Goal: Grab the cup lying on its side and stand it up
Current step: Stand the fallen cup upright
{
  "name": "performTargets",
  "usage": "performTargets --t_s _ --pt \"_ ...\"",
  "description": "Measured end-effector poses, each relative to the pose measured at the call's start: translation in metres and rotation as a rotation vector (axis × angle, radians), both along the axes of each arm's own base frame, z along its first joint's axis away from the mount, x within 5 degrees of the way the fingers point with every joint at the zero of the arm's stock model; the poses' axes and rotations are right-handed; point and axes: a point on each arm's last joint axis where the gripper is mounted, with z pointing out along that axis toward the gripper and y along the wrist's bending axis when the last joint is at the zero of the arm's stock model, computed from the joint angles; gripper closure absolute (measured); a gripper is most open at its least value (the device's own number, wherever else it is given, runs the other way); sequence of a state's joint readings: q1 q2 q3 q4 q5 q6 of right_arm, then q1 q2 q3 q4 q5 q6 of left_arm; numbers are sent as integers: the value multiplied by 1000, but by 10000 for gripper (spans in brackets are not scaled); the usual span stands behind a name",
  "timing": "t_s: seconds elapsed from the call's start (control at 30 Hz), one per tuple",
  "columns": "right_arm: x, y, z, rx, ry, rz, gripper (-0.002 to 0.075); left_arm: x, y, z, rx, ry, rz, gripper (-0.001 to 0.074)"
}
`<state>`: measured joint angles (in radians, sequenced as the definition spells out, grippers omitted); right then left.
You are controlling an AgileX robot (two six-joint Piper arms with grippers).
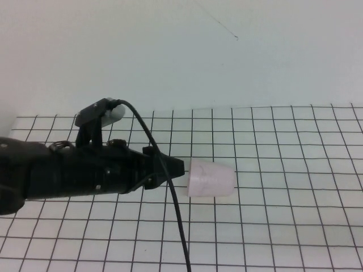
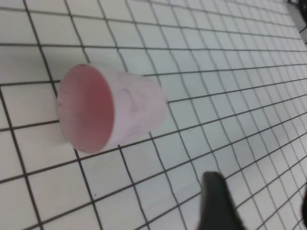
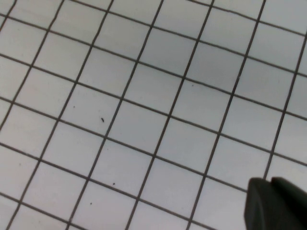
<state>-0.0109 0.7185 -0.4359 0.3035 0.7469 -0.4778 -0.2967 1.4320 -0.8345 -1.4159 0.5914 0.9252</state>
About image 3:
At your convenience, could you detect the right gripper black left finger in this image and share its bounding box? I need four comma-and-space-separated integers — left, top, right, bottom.
243, 177, 282, 230

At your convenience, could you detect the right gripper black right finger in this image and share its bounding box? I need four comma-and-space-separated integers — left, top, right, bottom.
270, 176, 307, 230

